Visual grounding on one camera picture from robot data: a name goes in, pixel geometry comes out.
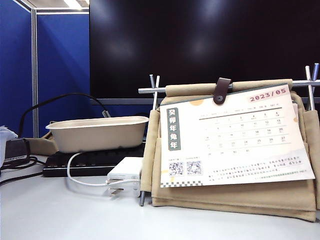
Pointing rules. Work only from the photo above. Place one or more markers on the aluminium partition frame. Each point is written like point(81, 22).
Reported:
point(34, 75)

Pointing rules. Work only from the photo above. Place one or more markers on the white crumpled paper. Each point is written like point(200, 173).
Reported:
point(3, 145)

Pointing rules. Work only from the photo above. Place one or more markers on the black keyboard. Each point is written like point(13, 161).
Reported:
point(95, 162)

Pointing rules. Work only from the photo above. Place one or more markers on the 2023 calendar card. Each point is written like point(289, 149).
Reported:
point(225, 150)

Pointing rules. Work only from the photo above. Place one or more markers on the blue partition panel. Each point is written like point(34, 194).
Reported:
point(15, 75)
point(62, 62)

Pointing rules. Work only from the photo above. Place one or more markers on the beige canvas organizer bag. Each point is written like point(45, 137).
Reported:
point(225, 200)

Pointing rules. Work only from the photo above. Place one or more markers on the large black monitor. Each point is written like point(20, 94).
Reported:
point(200, 50)

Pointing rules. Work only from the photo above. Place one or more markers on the white power adapter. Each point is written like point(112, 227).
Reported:
point(125, 167)

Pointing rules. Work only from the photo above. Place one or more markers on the small black box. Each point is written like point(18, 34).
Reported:
point(16, 148)

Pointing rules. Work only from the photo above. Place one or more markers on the beige cloth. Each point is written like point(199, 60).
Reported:
point(42, 145)

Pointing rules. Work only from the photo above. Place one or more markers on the beige paper lunch box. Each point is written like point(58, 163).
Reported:
point(100, 137)

